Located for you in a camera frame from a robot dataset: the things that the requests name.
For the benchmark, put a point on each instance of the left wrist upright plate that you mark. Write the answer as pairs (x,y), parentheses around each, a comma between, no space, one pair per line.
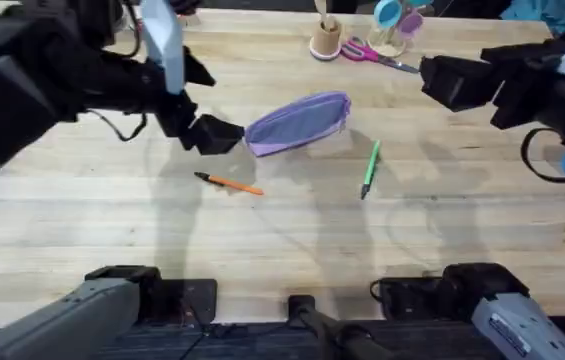
(166,45)

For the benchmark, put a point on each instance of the purple zip pencil bag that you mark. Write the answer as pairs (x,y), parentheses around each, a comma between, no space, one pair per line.
(298,123)

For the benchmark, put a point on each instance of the orange pen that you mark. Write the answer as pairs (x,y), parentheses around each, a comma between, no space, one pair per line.
(229,183)

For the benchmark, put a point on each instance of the purple cup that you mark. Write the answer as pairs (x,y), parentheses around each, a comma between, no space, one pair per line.
(410,24)

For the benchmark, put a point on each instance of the green pen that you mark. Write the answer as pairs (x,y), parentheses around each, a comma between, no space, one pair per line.
(371,169)

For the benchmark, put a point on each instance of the wooden utensil holder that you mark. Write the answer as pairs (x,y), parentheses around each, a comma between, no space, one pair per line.
(326,39)

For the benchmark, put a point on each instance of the blue cloth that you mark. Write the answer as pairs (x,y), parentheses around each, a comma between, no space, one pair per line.
(542,12)

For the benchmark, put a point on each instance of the teal cup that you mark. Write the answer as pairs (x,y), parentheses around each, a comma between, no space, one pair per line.
(388,13)

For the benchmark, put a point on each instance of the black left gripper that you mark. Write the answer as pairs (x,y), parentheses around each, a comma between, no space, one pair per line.
(117,82)

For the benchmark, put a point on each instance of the black centre post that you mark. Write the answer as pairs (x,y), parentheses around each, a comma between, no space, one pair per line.
(322,325)

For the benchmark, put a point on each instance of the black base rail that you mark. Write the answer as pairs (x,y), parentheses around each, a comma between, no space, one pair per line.
(262,342)

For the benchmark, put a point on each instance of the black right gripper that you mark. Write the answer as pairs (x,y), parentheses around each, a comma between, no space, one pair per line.
(527,85)

